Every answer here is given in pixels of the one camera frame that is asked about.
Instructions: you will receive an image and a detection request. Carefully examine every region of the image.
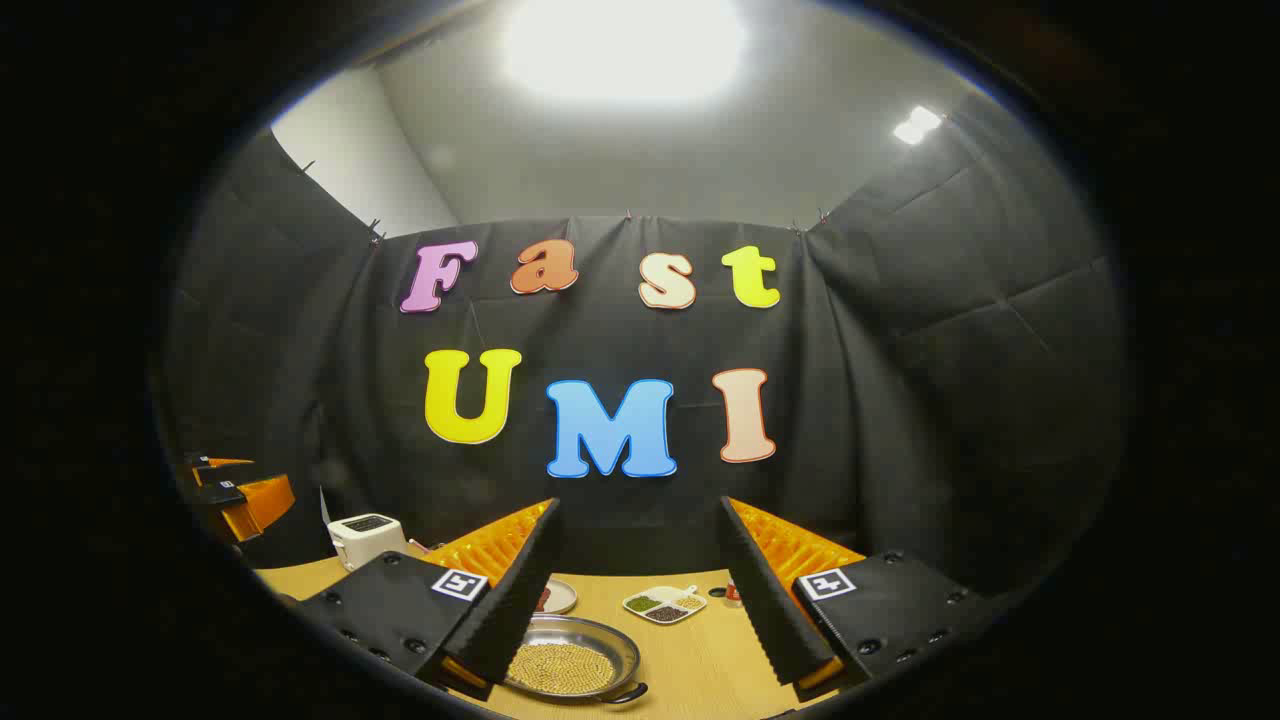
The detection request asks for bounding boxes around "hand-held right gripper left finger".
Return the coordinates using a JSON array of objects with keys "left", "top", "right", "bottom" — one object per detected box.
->
[{"left": 295, "top": 498, "right": 563, "bottom": 701}]

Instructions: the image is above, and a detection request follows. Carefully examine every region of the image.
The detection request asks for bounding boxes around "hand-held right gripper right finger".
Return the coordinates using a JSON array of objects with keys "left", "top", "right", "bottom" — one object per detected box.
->
[{"left": 718, "top": 495, "right": 991, "bottom": 703}]

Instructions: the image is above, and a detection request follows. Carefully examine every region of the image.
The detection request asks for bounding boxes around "steel pot with black handles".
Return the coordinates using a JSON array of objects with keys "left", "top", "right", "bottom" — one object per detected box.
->
[{"left": 503, "top": 614, "right": 649, "bottom": 705}]

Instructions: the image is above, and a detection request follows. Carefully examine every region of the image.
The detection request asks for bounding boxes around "pile of yellow soybeans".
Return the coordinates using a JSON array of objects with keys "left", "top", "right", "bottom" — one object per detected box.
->
[{"left": 508, "top": 642, "right": 616, "bottom": 696}]

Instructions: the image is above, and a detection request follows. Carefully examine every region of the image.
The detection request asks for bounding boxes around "white divided bean dish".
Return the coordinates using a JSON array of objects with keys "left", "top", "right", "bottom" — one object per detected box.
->
[{"left": 622, "top": 585, "right": 708, "bottom": 626}]

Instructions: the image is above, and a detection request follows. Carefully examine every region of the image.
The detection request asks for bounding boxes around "white toaster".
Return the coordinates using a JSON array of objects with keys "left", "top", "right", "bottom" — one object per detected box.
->
[{"left": 327, "top": 513, "right": 409, "bottom": 572}]

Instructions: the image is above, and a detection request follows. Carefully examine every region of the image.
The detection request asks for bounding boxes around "black backdrop cloth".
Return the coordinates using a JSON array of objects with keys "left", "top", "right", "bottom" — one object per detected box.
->
[{"left": 160, "top": 95, "right": 1136, "bottom": 601}]

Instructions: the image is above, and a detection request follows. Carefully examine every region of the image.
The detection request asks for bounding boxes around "small ceiling light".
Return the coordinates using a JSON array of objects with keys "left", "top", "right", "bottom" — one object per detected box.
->
[{"left": 893, "top": 105, "right": 944, "bottom": 146}]

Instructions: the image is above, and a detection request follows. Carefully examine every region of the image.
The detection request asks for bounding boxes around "large ceiling light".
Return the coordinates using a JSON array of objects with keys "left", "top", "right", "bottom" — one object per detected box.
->
[{"left": 503, "top": 0, "right": 749, "bottom": 106}]

